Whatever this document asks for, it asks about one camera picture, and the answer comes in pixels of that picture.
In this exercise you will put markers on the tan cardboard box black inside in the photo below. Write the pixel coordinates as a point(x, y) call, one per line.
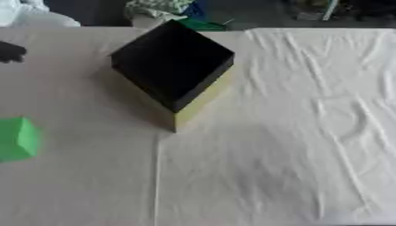
point(172, 64)

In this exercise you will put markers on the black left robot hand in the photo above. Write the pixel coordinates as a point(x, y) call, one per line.
point(9, 52)

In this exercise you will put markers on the green bag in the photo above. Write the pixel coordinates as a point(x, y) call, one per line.
point(203, 25)

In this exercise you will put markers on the green and white checked cloth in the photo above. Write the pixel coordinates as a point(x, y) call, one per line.
point(154, 8)

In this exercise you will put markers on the white plastic bag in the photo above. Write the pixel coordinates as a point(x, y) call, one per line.
point(28, 14)

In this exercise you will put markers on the green block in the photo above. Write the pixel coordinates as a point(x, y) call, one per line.
point(16, 139)

